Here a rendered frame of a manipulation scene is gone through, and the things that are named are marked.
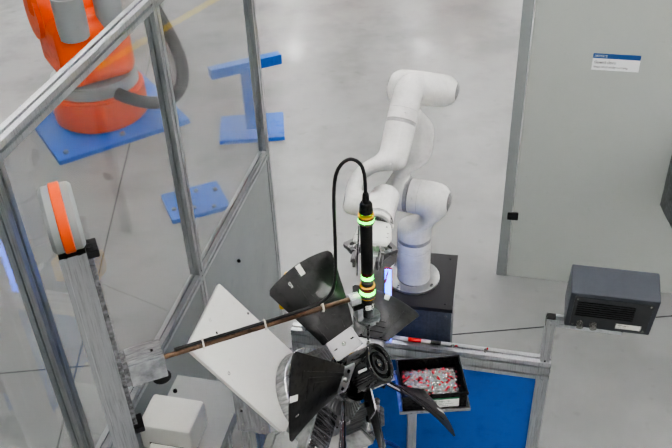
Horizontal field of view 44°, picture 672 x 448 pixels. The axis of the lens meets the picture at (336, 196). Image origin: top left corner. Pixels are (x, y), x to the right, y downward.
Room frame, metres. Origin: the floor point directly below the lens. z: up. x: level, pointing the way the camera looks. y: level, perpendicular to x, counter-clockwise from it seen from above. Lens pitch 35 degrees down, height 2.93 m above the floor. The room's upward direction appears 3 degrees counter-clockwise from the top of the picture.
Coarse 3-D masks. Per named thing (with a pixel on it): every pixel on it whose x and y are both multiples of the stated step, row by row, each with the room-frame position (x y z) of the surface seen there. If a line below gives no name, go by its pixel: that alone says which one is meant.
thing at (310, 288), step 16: (320, 256) 1.82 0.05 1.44; (288, 272) 1.75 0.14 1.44; (320, 272) 1.78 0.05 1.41; (272, 288) 1.71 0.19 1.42; (288, 288) 1.72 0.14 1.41; (304, 288) 1.73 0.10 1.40; (320, 288) 1.74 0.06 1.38; (336, 288) 1.76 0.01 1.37; (288, 304) 1.70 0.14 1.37; (304, 304) 1.71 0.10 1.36; (304, 320) 1.68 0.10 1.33; (320, 320) 1.69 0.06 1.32; (336, 320) 1.69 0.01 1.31; (320, 336) 1.66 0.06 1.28
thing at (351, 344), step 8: (352, 328) 1.69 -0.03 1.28; (336, 336) 1.67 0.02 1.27; (344, 336) 1.67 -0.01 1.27; (352, 336) 1.67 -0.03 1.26; (328, 344) 1.65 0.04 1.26; (336, 344) 1.65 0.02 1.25; (352, 344) 1.66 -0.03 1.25; (360, 344) 1.66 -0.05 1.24; (336, 352) 1.64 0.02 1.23; (344, 352) 1.64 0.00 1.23; (336, 360) 1.63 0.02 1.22
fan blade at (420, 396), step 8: (408, 392) 1.63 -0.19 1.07; (416, 392) 1.71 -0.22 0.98; (424, 392) 1.75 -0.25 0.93; (416, 400) 1.59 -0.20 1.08; (424, 400) 1.65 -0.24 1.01; (432, 400) 1.71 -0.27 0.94; (432, 408) 1.62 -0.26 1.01; (440, 408) 1.68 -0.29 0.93; (440, 416) 1.60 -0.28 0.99; (448, 424) 1.59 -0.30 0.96
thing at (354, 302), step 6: (348, 294) 1.70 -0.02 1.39; (354, 300) 1.68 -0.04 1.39; (360, 300) 1.69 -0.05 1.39; (354, 306) 1.68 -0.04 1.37; (360, 306) 1.68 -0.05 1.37; (354, 312) 1.70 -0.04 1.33; (360, 312) 1.69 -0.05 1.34; (378, 312) 1.72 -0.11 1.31; (360, 318) 1.69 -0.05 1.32; (372, 318) 1.69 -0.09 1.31; (378, 318) 1.69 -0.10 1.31; (360, 324) 1.68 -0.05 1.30; (366, 324) 1.68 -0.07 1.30; (372, 324) 1.68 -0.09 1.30
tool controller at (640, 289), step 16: (576, 272) 1.92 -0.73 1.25; (592, 272) 1.91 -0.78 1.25; (608, 272) 1.91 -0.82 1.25; (624, 272) 1.90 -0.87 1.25; (640, 272) 1.90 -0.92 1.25; (576, 288) 1.86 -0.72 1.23; (592, 288) 1.86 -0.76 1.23; (608, 288) 1.85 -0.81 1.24; (624, 288) 1.85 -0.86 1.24; (640, 288) 1.84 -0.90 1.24; (656, 288) 1.84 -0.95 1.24; (576, 304) 1.86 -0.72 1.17; (592, 304) 1.84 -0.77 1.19; (608, 304) 1.83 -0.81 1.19; (624, 304) 1.82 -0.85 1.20; (640, 304) 1.80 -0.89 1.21; (656, 304) 1.79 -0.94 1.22; (576, 320) 1.88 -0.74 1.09; (592, 320) 1.86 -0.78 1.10; (608, 320) 1.85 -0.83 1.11; (624, 320) 1.83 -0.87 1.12; (640, 320) 1.82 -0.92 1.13
